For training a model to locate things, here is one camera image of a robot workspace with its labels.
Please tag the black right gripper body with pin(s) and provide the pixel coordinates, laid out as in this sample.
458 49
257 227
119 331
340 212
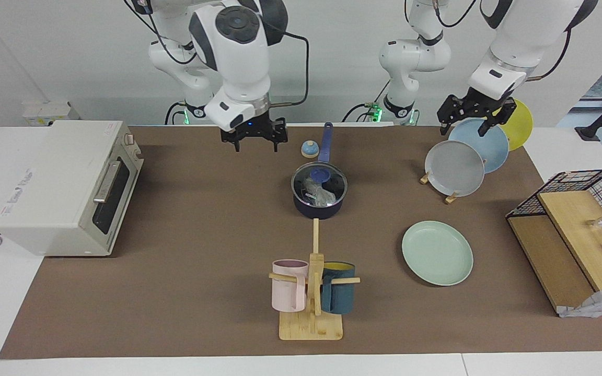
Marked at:
251 129

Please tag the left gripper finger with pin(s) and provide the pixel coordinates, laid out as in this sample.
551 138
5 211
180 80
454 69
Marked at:
485 128
444 129

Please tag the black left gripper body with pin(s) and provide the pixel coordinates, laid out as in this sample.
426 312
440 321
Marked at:
471 107

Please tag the glass lid blue knob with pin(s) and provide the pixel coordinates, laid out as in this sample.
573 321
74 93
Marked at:
321 172

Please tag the bagged white vermicelli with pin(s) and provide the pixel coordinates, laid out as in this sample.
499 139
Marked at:
317 192

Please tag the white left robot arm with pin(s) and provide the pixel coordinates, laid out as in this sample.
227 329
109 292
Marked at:
520 31

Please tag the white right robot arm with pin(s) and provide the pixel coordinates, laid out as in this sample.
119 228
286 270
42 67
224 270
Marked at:
238 62

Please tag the light blue plate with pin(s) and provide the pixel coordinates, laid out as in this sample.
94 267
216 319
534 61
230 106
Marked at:
491 149

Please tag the yellow plate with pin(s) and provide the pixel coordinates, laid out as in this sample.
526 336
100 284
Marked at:
520 128

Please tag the grey plate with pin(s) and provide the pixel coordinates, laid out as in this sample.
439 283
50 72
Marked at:
452 169

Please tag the wooden plate rack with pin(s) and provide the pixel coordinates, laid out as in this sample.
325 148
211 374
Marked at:
451 198

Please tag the light green plate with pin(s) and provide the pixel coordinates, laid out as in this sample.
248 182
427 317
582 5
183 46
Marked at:
437 253

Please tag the small blue wooden knob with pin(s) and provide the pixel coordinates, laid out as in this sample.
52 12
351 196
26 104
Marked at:
309 150

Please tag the dark blue saucepan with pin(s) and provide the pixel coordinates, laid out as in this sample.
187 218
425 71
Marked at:
319 211

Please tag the pink mug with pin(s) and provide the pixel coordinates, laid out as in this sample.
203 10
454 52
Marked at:
288 290

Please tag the brown table mat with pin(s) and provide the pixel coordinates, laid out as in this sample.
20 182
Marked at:
201 292

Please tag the teal mug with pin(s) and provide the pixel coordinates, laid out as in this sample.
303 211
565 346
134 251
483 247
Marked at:
338 292

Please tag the wooden mug tree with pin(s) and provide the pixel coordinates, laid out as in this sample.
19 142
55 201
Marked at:
311 326

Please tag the white toaster oven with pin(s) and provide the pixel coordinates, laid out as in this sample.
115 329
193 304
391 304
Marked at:
50 183

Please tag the grey patterned cloth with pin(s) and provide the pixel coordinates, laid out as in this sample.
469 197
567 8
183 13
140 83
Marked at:
593 304

